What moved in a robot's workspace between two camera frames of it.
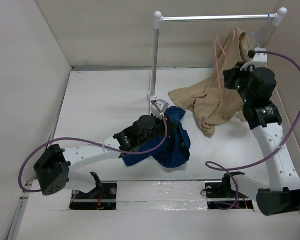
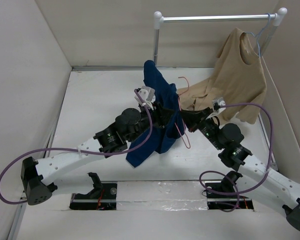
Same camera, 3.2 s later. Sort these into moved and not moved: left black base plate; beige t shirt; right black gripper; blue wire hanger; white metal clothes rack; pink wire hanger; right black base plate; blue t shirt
Moved: blue t shirt; pink wire hanger; right black gripper
Not moved: white metal clothes rack; left black base plate; right black base plate; beige t shirt; blue wire hanger
